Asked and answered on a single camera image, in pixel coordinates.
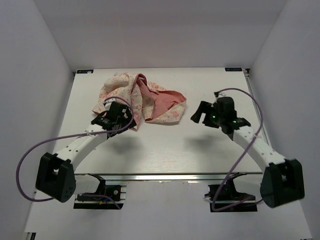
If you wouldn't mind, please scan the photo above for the blue label sticker left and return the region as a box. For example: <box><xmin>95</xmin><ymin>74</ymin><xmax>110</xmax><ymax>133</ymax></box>
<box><xmin>76</xmin><ymin>69</ymin><xmax>94</xmax><ymax>74</ymax></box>

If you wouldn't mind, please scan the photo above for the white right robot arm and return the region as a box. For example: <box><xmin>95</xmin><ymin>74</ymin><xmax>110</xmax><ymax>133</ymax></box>
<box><xmin>190</xmin><ymin>97</ymin><xmax>305</xmax><ymax>208</ymax></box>

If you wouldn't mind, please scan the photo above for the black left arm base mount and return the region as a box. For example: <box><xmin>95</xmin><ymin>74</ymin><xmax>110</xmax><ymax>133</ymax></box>
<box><xmin>73</xmin><ymin>174</ymin><xmax>127</xmax><ymax>210</ymax></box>

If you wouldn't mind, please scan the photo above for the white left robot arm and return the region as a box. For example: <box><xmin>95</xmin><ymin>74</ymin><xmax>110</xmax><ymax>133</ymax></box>
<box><xmin>35</xmin><ymin>101</ymin><xmax>136</xmax><ymax>203</ymax></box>

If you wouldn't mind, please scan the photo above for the blue label sticker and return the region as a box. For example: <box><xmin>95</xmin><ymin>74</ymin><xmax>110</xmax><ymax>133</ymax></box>
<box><xmin>224</xmin><ymin>67</ymin><xmax>243</xmax><ymax>72</ymax></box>
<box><xmin>76</xmin><ymin>69</ymin><xmax>94</xmax><ymax>74</ymax></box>

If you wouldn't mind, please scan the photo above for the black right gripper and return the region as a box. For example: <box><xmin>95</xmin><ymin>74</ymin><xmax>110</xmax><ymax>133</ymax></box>
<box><xmin>190</xmin><ymin>100</ymin><xmax>224</xmax><ymax>129</ymax></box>

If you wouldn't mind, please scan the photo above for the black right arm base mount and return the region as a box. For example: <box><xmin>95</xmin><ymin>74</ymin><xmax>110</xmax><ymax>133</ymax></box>
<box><xmin>204</xmin><ymin>172</ymin><xmax>260</xmax><ymax>213</ymax></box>

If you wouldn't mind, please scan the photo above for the aluminium right table rail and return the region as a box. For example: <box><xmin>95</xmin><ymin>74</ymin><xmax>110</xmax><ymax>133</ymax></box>
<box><xmin>242</xmin><ymin>68</ymin><xmax>270</xmax><ymax>145</ymax></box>

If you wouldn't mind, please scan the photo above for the blue label sticker right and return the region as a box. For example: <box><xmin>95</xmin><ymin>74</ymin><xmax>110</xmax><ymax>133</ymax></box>
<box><xmin>224</xmin><ymin>67</ymin><xmax>243</xmax><ymax>72</ymax></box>

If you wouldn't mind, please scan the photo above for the pink cream printed hooded jacket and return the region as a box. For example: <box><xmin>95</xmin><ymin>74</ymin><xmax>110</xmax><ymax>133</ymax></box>
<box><xmin>92</xmin><ymin>72</ymin><xmax>187</xmax><ymax>130</ymax></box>

